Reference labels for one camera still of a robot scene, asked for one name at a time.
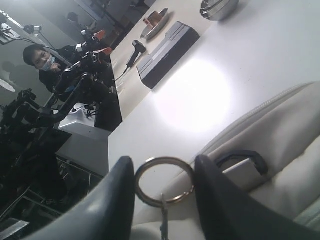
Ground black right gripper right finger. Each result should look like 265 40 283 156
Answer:
194 155 320 240

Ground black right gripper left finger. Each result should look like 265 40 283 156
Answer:
27 156 136 240

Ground grey black flat box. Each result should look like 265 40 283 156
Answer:
136 21 200 90

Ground silver metal ring with stem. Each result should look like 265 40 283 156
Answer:
134 156 196 240

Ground person with face mask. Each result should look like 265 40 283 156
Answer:
22 44 81 102

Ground black hair dryer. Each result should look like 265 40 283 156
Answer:
115 40 147 81

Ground metal plate with cup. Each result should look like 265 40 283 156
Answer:
140 8 174 41

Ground cream fabric duffel bag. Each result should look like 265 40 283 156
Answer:
129 81 320 240

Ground stacked steel bowls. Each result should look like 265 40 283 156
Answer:
199 0 240 22

